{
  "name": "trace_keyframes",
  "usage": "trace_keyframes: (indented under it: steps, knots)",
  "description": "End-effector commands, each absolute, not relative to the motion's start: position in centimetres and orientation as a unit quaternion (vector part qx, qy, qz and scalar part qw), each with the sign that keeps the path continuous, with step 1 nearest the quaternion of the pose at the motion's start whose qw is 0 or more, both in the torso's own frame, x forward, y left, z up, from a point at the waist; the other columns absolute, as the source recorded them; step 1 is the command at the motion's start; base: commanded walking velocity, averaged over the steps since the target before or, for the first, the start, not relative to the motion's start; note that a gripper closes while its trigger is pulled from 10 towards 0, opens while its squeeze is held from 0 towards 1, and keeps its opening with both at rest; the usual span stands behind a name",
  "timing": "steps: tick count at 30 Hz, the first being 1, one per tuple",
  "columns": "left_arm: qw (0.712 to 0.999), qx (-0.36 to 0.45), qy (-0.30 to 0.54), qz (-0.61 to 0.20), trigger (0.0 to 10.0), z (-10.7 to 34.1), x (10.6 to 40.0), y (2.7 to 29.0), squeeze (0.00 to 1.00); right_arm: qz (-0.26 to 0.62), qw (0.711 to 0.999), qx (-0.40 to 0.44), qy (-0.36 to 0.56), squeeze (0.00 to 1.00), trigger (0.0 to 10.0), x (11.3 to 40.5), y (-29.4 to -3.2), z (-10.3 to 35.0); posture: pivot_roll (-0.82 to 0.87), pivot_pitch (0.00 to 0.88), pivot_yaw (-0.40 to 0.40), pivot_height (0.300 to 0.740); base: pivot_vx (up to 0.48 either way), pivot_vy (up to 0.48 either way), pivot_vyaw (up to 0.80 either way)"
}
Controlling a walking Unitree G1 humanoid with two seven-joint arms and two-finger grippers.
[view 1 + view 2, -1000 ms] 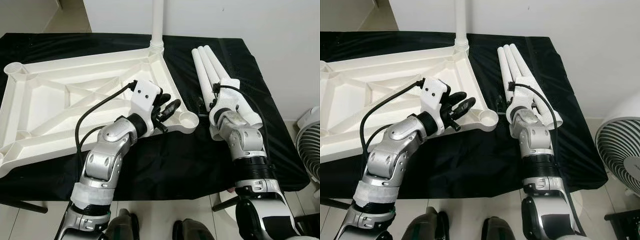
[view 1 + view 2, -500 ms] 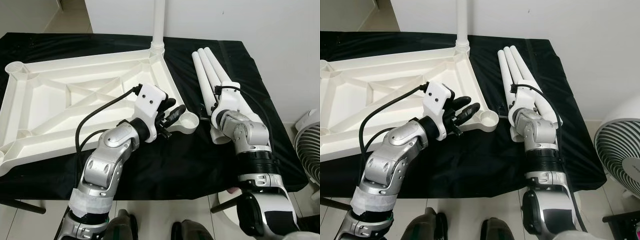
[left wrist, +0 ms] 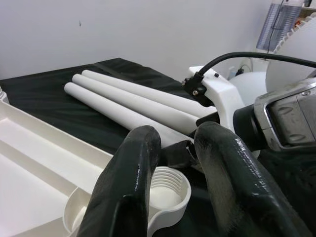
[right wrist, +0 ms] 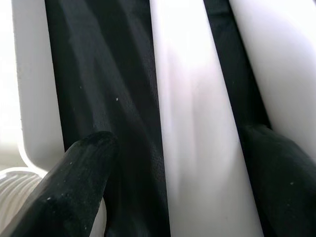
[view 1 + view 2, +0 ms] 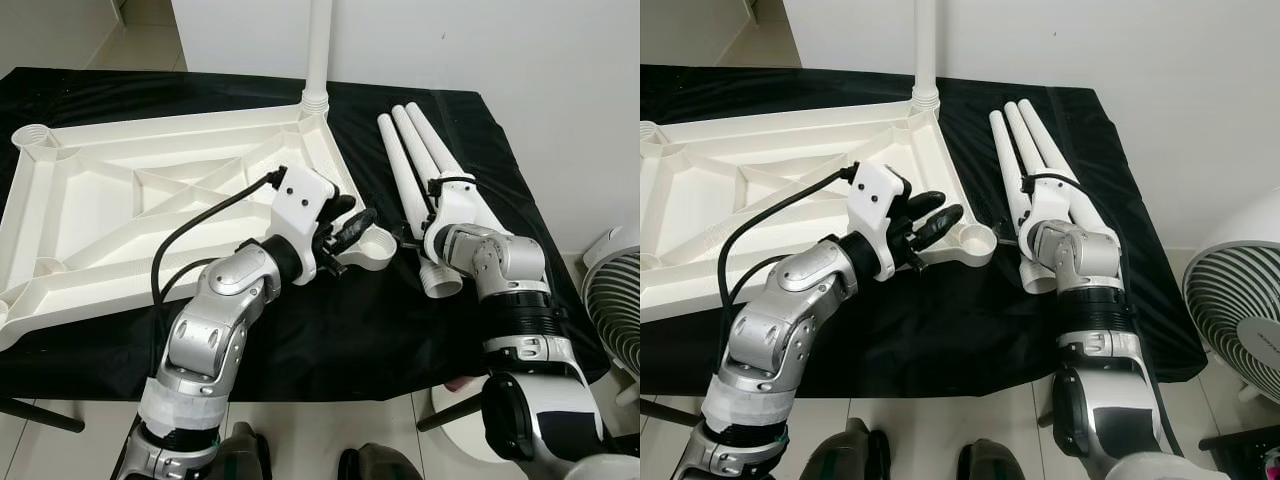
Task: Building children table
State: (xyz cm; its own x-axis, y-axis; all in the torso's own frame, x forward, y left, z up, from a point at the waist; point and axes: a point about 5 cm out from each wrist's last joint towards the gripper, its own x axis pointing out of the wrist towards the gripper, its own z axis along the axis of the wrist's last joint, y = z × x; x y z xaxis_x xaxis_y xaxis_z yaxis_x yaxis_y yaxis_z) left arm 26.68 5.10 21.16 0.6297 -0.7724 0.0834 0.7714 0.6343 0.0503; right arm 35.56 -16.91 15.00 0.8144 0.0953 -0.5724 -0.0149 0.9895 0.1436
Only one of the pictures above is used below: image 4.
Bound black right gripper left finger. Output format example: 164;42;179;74
7;130;121;237

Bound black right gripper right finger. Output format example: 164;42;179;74
239;124;316;237

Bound white plastic table leg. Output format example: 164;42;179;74
228;0;316;161
149;0;266;237
0;0;108;237

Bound black tablecloth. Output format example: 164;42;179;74
44;0;272;237

